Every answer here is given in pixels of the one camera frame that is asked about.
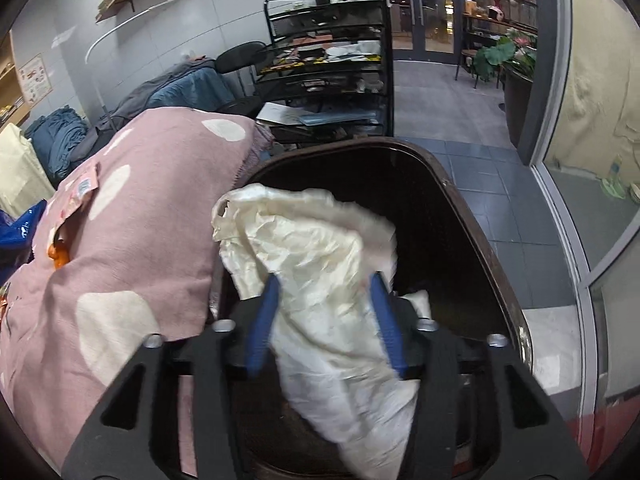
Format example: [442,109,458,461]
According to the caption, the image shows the cream plastic bag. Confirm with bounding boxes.
[212,184,418,479]

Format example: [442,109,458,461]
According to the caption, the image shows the brown plastic trash bin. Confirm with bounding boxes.
[191,138,558,479]

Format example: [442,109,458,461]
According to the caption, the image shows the pink polka dot blanket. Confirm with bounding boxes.
[1,107,272,470]

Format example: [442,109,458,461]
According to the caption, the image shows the black metal utility cart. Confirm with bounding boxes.
[255,0,394,148]

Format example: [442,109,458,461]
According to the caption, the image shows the pink snack wrapper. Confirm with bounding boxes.
[47,162,99,252]

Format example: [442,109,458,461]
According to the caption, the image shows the massage bed with blue cover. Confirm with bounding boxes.
[70,58,235,169]

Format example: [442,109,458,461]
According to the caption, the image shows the dark blue snack wrapper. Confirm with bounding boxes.
[0,200,47,285]

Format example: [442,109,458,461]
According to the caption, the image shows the potted green plant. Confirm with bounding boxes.
[473,28,537,148]

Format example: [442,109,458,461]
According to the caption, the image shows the cream towel on chair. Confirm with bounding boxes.
[0,122,54,219]

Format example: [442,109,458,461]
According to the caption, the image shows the pile of blue towels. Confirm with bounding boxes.
[24,105,88,188]

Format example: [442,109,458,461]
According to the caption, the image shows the glass double door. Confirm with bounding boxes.
[390,0,463,64]

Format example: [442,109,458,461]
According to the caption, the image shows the wooden cubby shelf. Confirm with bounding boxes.
[0,32,30,128]

